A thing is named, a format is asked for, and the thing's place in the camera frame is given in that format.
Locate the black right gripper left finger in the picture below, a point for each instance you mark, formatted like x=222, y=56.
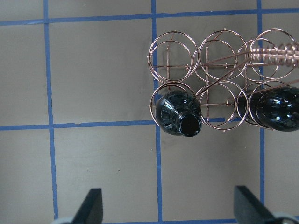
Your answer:
x=91, y=209

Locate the copper wire wine basket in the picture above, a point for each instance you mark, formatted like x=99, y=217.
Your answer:
x=221, y=69

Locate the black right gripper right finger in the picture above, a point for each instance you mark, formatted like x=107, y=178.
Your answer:
x=249, y=210

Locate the dark wine bottle in basket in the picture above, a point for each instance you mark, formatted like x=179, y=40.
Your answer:
x=179, y=113

